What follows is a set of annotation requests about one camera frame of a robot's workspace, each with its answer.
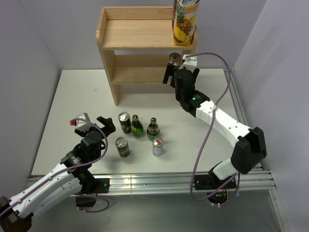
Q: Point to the black can front left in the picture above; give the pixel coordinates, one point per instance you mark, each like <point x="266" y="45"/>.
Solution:
<point x="122" y="147"/>

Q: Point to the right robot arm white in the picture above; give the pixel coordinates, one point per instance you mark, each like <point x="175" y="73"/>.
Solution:
<point x="249" y="146"/>

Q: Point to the silver red-top can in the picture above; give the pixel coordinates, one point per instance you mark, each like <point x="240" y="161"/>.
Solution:
<point x="175" y="59"/>
<point x="157" y="146"/>

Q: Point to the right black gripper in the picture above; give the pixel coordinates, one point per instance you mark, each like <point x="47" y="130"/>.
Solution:
<point x="170" y="71"/>

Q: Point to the black can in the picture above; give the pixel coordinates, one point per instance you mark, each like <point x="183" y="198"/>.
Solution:
<point x="122" y="147"/>
<point x="124" y="120"/>

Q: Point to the wooden two-tier shelf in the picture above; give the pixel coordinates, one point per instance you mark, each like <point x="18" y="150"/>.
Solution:
<point x="130" y="41"/>

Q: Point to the green glass bottle right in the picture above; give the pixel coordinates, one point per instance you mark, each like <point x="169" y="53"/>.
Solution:
<point x="153" y="129"/>

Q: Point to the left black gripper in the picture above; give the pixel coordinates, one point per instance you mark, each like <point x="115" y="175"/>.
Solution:
<point x="108" y="127"/>

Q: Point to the pineapple juice carton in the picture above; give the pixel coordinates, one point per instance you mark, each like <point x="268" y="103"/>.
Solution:
<point x="184" y="21"/>

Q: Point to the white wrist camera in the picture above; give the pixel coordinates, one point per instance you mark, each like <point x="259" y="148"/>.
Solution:
<point x="81" y="123"/>
<point x="189" y="62"/>

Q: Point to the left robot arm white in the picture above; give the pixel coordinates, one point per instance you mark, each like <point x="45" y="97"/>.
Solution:
<point x="70" y="176"/>

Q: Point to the black can rear left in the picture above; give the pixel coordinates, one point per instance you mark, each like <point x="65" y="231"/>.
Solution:
<point x="124" y="120"/>

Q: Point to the green glass bottle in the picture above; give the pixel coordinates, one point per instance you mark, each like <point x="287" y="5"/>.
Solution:
<point x="153" y="129"/>
<point x="136" y="127"/>

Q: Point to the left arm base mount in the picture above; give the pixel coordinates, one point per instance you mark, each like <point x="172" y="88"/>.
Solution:
<point x="96" y="188"/>

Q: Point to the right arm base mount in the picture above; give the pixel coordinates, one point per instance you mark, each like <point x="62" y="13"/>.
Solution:
<point x="221" y="191"/>

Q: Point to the green glass bottle left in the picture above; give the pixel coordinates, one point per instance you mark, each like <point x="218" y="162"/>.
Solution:
<point x="136" y="127"/>

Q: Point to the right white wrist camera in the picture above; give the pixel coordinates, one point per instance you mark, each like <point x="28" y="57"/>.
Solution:
<point x="189" y="62"/>

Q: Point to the aluminium rail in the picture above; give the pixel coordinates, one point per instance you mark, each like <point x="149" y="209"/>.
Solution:
<point x="139" y="184"/>
<point x="235" y="98"/>

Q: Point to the right side aluminium rail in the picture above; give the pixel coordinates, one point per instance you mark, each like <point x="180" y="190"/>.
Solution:
<point x="235" y="98"/>

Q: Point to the front aluminium rail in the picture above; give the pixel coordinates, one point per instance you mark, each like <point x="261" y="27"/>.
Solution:
<point x="139" y="184"/>

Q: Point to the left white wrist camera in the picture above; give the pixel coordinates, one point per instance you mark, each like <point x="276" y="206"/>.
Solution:
<point x="81" y="123"/>

